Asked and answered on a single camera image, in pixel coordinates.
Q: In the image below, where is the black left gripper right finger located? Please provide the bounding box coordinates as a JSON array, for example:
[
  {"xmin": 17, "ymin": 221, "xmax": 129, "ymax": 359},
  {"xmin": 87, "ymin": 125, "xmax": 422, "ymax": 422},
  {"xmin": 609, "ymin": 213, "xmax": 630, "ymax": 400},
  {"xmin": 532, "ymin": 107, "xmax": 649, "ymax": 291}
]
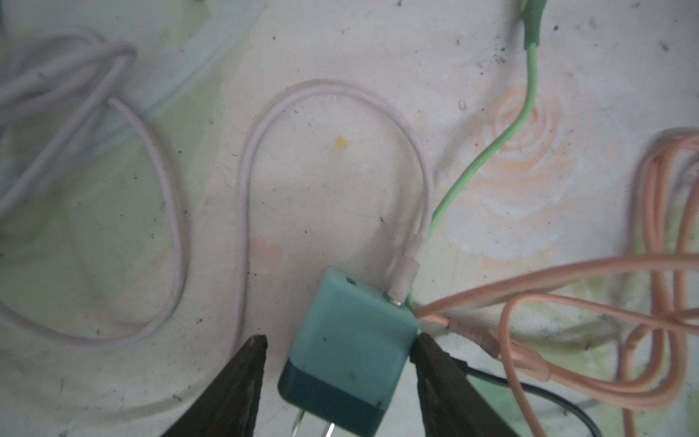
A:
[{"xmin": 411, "ymin": 333, "xmax": 516, "ymax": 436}]

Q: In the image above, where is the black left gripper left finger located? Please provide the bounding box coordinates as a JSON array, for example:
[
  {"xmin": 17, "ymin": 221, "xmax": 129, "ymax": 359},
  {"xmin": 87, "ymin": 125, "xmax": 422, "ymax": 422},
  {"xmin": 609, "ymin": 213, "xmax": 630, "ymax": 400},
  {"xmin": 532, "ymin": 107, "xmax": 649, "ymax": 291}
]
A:
[{"xmin": 164, "ymin": 335, "xmax": 268, "ymax": 437}]

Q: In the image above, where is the teal two-tone charger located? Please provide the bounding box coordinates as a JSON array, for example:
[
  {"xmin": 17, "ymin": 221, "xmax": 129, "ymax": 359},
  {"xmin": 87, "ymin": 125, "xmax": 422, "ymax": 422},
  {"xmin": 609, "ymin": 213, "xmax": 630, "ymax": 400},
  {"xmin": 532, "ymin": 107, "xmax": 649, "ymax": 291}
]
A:
[{"xmin": 278, "ymin": 268, "xmax": 419, "ymax": 436}]

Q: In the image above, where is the black USB cable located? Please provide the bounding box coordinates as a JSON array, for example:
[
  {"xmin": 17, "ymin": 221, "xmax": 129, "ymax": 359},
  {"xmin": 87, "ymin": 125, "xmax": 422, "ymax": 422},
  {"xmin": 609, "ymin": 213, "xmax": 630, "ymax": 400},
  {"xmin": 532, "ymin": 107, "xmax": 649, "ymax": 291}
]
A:
[{"xmin": 461, "ymin": 362, "xmax": 604, "ymax": 437}]

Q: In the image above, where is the pink USB cable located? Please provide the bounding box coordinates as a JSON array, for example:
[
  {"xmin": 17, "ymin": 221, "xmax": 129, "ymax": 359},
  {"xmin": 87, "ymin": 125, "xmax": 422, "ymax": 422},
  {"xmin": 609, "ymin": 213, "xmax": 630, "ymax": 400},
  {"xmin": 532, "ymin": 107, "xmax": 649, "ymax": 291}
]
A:
[{"xmin": 414, "ymin": 130, "xmax": 699, "ymax": 437}]

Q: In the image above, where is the lilac USB cable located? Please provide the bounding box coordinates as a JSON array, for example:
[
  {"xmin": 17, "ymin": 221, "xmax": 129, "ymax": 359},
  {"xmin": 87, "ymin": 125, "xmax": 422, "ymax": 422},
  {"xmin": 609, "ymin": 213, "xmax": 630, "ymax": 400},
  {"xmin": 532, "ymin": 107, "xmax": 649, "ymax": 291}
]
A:
[{"xmin": 0, "ymin": 32, "xmax": 435, "ymax": 348}]

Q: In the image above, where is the green USB cable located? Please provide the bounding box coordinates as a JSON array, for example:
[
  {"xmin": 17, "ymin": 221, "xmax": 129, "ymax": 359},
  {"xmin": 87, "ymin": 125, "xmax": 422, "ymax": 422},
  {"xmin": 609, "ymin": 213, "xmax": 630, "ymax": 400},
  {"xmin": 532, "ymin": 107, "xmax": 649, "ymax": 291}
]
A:
[{"xmin": 406, "ymin": 0, "xmax": 549, "ymax": 307}]

